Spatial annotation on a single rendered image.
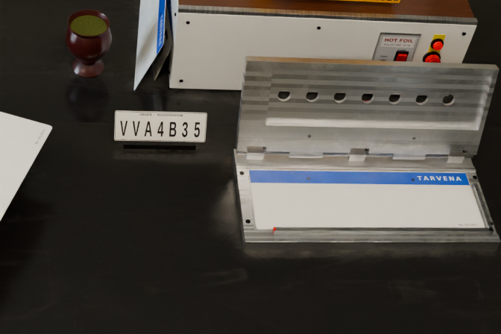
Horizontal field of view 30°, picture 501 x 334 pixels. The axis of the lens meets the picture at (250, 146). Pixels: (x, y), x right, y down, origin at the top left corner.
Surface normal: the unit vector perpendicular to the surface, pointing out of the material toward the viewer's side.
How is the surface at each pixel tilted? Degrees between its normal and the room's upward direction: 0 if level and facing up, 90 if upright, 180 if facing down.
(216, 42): 90
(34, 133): 0
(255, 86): 74
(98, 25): 0
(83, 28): 0
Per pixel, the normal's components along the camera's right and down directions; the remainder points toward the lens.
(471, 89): 0.14, 0.52
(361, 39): 0.11, 0.74
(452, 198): 0.14, -0.68
